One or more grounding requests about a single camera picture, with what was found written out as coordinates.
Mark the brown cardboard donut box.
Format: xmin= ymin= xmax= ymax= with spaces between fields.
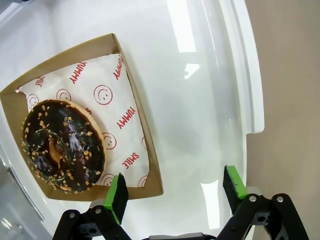
xmin=0 ymin=32 xmax=165 ymax=202

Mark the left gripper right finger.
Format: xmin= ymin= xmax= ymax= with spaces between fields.
xmin=222 ymin=164 xmax=311 ymax=240

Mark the white printed paper liner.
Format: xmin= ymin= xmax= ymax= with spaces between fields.
xmin=15 ymin=51 xmax=151 ymax=189

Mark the chocolate donut with nut bits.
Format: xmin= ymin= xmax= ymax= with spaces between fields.
xmin=21 ymin=98 xmax=107 ymax=195

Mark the white display tray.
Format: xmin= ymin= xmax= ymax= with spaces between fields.
xmin=0 ymin=0 xmax=266 ymax=240

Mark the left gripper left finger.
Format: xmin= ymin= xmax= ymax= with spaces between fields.
xmin=51 ymin=172 xmax=130 ymax=240

